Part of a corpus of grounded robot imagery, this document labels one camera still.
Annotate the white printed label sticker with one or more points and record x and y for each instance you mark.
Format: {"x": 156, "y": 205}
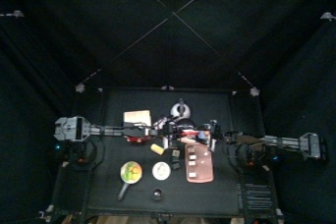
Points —
{"x": 259, "y": 197}

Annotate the yellow toy block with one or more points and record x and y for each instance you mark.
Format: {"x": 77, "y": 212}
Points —
{"x": 157, "y": 149}

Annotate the grey frame clamp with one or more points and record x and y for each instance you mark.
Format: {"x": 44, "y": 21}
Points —
{"x": 167, "y": 87}
{"x": 80, "y": 87}
{"x": 16, "y": 13}
{"x": 255, "y": 91}
{"x": 328, "y": 16}

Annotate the pink tray with white pieces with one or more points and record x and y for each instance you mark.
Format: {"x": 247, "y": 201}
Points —
{"x": 199, "y": 165}

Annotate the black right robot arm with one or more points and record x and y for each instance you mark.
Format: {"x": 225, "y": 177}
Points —
{"x": 280, "y": 142}

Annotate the black round toy pot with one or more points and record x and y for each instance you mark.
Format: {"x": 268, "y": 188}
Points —
{"x": 185, "y": 123}

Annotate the frying pan with toy vegetables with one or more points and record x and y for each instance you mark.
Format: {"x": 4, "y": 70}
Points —
{"x": 129, "y": 172}

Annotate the red toy item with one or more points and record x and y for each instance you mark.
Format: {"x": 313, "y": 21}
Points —
{"x": 137, "y": 139}

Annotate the white and black toy kettle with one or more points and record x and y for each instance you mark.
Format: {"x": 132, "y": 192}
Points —
{"x": 180, "y": 110}

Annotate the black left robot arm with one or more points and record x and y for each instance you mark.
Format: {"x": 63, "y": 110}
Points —
{"x": 104, "y": 131}

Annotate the red and white toy iron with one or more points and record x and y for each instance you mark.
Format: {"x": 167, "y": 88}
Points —
{"x": 192, "y": 135}

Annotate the small wooden drawer box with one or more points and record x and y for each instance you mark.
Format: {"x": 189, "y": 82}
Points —
{"x": 136, "y": 117}

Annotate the small black cup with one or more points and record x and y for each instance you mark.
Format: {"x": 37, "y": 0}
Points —
{"x": 157, "y": 194}

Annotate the small white plate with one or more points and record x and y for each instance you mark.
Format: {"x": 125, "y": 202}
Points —
{"x": 161, "y": 171}

